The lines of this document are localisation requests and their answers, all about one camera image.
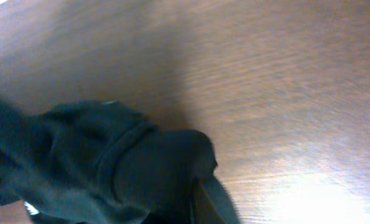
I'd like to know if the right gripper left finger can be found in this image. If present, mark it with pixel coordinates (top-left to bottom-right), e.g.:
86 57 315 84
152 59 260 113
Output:
24 202 77 224

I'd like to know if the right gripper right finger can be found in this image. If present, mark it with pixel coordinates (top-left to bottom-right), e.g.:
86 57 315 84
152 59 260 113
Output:
191 180 226 224

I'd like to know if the black t-shirt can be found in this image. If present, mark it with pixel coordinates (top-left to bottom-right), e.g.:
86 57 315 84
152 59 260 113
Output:
0 98 240 223

